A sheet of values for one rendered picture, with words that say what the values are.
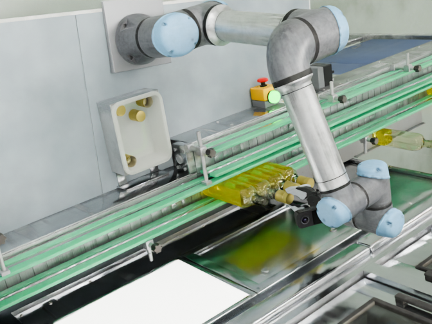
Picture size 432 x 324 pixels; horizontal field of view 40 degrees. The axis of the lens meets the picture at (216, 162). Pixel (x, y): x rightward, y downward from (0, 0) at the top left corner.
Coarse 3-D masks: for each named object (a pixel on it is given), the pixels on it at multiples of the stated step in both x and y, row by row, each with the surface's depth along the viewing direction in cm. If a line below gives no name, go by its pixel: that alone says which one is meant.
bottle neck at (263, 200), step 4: (252, 196) 174; (256, 196) 173; (260, 196) 173; (264, 196) 173; (252, 200) 174; (256, 200) 173; (260, 200) 172; (264, 200) 174; (268, 200) 173; (260, 204) 172; (264, 204) 173
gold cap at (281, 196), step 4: (276, 192) 174; (280, 192) 173; (284, 192) 173; (276, 196) 174; (280, 196) 173; (284, 196) 172; (288, 196) 172; (292, 196) 173; (276, 200) 174; (280, 200) 173; (284, 200) 172; (288, 200) 172; (292, 200) 173
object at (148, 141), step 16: (144, 96) 176; (160, 96) 179; (112, 112) 170; (128, 112) 181; (160, 112) 181; (128, 128) 182; (144, 128) 186; (160, 128) 184; (128, 144) 183; (144, 144) 187; (160, 144) 187; (144, 160) 184; (160, 160) 183
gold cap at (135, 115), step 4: (132, 112) 180; (136, 112) 179; (140, 112) 179; (144, 112) 180; (132, 116) 180; (136, 116) 178; (140, 116) 179; (144, 116) 180; (132, 120) 182; (136, 120) 179; (140, 120) 179
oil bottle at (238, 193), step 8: (216, 184) 184; (224, 184) 182; (232, 184) 181; (240, 184) 180; (248, 184) 179; (208, 192) 188; (216, 192) 185; (224, 192) 181; (232, 192) 178; (240, 192) 175; (248, 192) 175; (256, 192) 177; (224, 200) 183; (232, 200) 180; (240, 200) 176; (248, 200) 175
